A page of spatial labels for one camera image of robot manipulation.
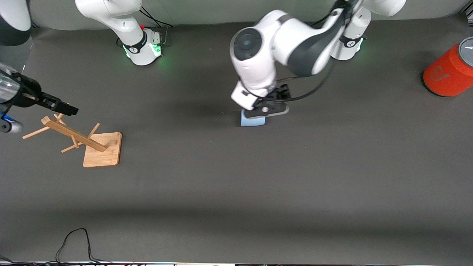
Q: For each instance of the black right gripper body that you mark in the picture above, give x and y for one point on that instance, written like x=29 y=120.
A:
x=30 y=94

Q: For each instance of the light blue cup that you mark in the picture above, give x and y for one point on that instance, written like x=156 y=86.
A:
x=253 y=122

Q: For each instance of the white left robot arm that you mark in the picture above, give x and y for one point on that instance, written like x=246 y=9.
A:
x=295 y=40

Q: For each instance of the wooden cup rack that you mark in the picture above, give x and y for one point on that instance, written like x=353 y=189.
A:
x=103 y=151

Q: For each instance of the dark grey table mat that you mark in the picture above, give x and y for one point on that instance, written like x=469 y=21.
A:
x=236 y=184

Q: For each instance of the orange cylinder can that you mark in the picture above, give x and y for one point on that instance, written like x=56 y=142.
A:
x=447 y=77

